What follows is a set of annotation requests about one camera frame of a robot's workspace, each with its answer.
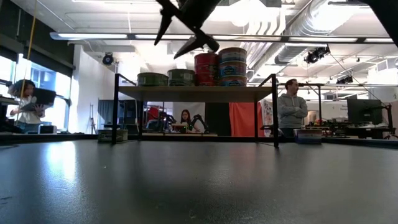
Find white fabric panel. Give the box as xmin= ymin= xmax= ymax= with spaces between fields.
xmin=172 ymin=101 xmax=206 ymax=133

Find orange fabric panel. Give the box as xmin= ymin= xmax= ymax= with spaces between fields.
xmin=229 ymin=102 xmax=258 ymax=138

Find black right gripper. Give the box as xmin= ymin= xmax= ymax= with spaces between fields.
xmin=154 ymin=0 xmax=222 ymax=60

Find black background monitor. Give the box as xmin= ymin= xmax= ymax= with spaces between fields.
xmin=347 ymin=98 xmax=384 ymax=126

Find wooden shelf black legs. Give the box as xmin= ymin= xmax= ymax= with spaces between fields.
xmin=111 ymin=73 xmax=280 ymax=149

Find green label can gold lid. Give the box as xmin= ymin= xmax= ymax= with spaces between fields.
xmin=137 ymin=72 xmax=169 ymax=87
xmin=98 ymin=129 xmax=129 ymax=144

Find person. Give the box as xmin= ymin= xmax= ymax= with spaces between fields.
xmin=177 ymin=109 xmax=205 ymax=134
xmin=7 ymin=79 xmax=57 ymax=134
xmin=277 ymin=78 xmax=309 ymax=138

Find black table mat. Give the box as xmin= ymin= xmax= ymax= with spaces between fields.
xmin=0 ymin=139 xmax=398 ymax=224

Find black laptop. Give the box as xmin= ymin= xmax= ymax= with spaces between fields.
xmin=21 ymin=88 xmax=57 ymax=112

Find black ceiling spotlight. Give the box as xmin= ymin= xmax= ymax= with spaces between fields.
xmin=303 ymin=45 xmax=331 ymax=65
xmin=335 ymin=75 xmax=354 ymax=85

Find cluttered background workbench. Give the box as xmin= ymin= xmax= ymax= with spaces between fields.
xmin=306 ymin=123 xmax=397 ymax=140

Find white patterned banner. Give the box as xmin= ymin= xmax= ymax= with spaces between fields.
xmin=262 ymin=99 xmax=274 ymax=136

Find dark blue curtain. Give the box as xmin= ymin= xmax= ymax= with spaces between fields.
xmin=98 ymin=99 xmax=127 ymax=126

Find seafood can silver lid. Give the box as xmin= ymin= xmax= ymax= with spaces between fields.
xmin=294 ymin=128 xmax=323 ymax=145

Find black panel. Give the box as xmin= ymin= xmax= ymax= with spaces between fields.
xmin=204 ymin=101 xmax=231 ymax=137

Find silver ventilation duct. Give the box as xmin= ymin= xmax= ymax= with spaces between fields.
xmin=248 ymin=0 xmax=368 ymax=71

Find black background rig frame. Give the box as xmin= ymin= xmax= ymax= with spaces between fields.
xmin=295 ymin=82 xmax=398 ymax=139

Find large window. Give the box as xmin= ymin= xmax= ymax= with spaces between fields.
xmin=0 ymin=52 xmax=73 ymax=133

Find overhead LED light bar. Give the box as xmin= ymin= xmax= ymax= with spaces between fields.
xmin=49 ymin=30 xmax=398 ymax=44

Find red fabric item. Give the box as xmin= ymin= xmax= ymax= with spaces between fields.
xmin=147 ymin=106 xmax=160 ymax=122

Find yellow cable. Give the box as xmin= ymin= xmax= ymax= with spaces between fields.
xmin=14 ymin=0 xmax=38 ymax=125

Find black round ceiling speaker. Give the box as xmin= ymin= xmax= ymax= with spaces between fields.
xmin=101 ymin=52 xmax=115 ymax=66

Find red label seafood can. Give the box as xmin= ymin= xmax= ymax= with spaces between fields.
xmin=194 ymin=52 xmax=220 ymax=65
xmin=195 ymin=73 xmax=220 ymax=83
xmin=194 ymin=63 xmax=220 ymax=75
xmin=195 ymin=80 xmax=221 ymax=87

